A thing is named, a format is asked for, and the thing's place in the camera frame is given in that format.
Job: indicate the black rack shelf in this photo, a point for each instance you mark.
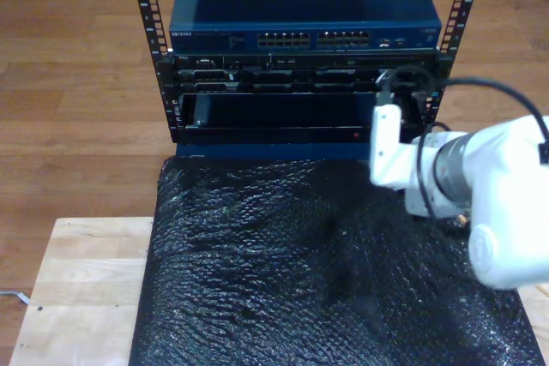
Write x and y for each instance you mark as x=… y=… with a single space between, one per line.
x=279 y=134

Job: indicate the black rack server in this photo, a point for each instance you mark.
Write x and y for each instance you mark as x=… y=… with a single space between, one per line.
x=300 y=79

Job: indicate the black bubble mat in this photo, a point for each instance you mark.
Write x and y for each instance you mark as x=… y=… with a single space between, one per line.
x=279 y=276

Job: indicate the blue rack base plate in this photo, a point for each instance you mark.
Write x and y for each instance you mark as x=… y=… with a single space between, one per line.
x=279 y=151

